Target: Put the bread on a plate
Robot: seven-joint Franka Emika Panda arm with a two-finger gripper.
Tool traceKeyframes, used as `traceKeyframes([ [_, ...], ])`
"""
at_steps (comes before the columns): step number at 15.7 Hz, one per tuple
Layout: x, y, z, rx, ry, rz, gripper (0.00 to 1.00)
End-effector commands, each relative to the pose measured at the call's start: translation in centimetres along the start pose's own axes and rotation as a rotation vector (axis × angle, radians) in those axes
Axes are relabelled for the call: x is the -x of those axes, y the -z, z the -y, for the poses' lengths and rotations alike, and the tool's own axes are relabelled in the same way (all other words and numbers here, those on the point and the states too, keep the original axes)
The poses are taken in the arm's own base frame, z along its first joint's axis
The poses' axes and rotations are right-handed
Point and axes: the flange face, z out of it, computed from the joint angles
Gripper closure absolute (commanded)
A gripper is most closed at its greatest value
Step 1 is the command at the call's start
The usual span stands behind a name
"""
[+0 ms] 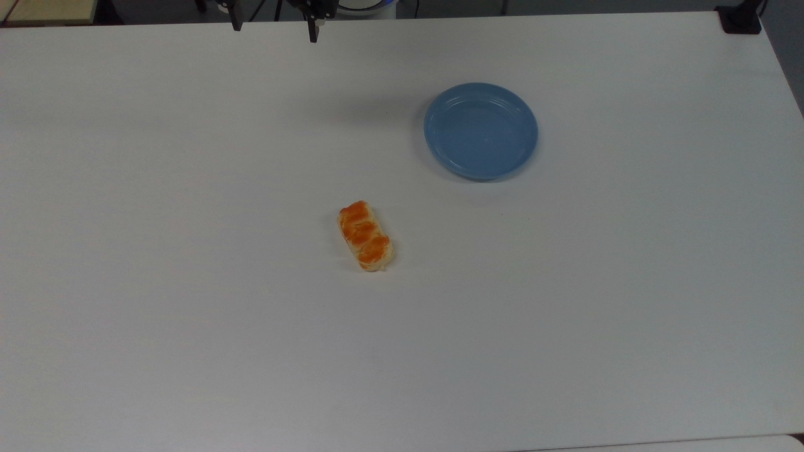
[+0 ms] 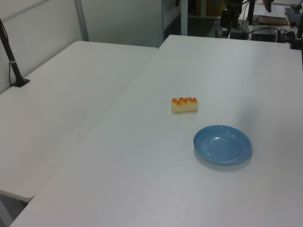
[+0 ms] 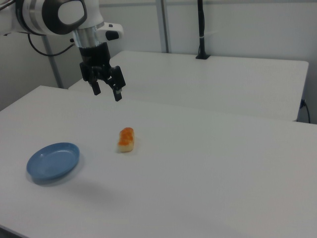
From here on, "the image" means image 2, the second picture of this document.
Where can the blue plastic plate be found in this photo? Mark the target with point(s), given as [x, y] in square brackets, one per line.
[222, 147]

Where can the white metal shelf frame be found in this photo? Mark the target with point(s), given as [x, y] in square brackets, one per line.
[183, 21]

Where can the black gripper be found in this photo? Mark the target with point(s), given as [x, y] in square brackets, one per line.
[234, 4]

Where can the black camera stand pole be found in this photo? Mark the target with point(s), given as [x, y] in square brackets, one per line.
[10, 56]

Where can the black table clamp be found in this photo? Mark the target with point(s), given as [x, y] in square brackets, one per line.
[297, 37]

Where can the black monitor stand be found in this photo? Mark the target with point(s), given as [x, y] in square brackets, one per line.
[251, 11]

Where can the black electronics box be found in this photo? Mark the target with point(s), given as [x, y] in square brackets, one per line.
[264, 35]

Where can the bread roll with orange topping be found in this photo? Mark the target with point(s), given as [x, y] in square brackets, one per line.
[184, 107]

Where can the grey metal partition post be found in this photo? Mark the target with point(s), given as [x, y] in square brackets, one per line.
[82, 20]

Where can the brown wrist rest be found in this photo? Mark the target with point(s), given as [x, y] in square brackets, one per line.
[272, 20]

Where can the yellow binders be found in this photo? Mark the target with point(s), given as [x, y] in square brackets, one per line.
[208, 7]

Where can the black keyboard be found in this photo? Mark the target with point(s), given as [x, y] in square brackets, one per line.
[294, 14]

